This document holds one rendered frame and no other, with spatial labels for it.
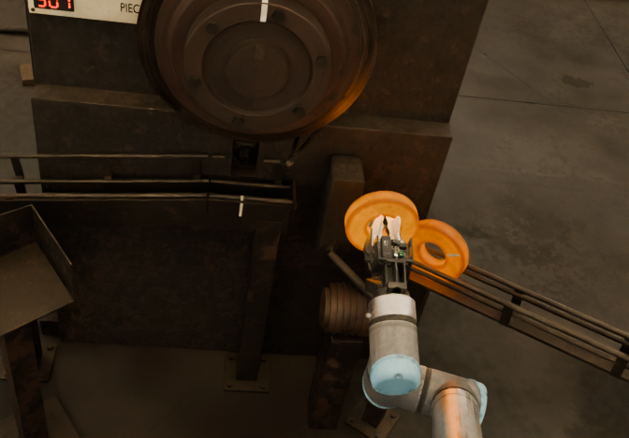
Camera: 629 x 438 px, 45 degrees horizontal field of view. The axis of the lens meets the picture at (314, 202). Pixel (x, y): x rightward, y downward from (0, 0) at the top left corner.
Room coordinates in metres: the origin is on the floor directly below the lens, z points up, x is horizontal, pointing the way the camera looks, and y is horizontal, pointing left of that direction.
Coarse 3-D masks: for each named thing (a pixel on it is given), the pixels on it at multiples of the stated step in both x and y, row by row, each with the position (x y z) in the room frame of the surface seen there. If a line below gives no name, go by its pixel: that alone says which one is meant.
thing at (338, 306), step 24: (336, 288) 1.26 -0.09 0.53; (336, 312) 1.20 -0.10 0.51; (360, 312) 1.21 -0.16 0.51; (336, 336) 1.22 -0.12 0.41; (360, 336) 1.23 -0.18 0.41; (336, 360) 1.20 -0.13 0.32; (312, 384) 1.29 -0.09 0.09; (336, 384) 1.21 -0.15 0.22; (312, 408) 1.22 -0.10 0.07; (336, 408) 1.21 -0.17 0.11
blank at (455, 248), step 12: (420, 228) 1.27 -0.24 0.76; (432, 228) 1.26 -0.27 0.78; (444, 228) 1.26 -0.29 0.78; (420, 240) 1.27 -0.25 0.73; (432, 240) 1.26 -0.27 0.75; (444, 240) 1.25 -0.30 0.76; (456, 240) 1.24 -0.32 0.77; (420, 252) 1.27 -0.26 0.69; (444, 252) 1.24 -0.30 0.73; (456, 252) 1.23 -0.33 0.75; (468, 252) 1.25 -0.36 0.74; (432, 264) 1.26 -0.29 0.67; (444, 264) 1.24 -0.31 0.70; (456, 264) 1.23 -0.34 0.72; (456, 276) 1.22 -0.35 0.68
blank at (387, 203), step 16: (384, 192) 1.20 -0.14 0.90; (352, 208) 1.18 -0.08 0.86; (368, 208) 1.17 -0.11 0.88; (384, 208) 1.18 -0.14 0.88; (400, 208) 1.18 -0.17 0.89; (416, 208) 1.22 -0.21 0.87; (352, 224) 1.17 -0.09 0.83; (368, 224) 1.17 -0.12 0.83; (416, 224) 1.19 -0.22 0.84; (352, 240) 1.17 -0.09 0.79
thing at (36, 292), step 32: (0, 224) 1.10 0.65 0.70; (32, 224) 1.15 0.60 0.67; (0, 256) 1.10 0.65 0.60; (32, 256) 1.11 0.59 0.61; (64, 256) 1.03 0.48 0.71; (0, 288) 1.01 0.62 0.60; (32, 288) 1.02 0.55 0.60; (64, 288) 1.04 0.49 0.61; (0, 320) 0.93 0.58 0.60; (32, 320) 0.95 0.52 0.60; (32, 352) 1.00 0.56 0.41; (32, 384) 0.99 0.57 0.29; (32, 416) 0.98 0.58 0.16; (64, 416) 1.09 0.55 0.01
